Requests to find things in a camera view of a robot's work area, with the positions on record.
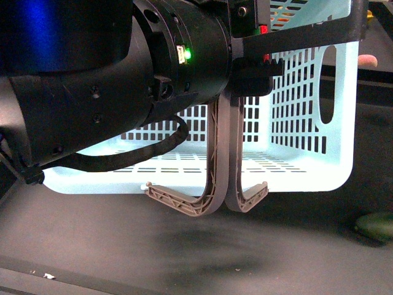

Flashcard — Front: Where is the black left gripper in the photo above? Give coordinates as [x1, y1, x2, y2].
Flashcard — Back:
[134, 1, 284, 108]

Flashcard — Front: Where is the light blue plastic basket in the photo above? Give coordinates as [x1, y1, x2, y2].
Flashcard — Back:
[42, 0, 360, 195]

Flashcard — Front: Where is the grey basket handle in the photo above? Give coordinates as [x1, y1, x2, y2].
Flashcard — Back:
[145, 93, 229, 217]
[225, 95, 269, 213]

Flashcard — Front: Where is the dark green avocado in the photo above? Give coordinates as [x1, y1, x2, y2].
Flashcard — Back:
[355, 212, 392, 243]

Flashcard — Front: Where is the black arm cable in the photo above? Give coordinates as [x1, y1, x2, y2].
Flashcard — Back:
[61, 113, 190, 173]

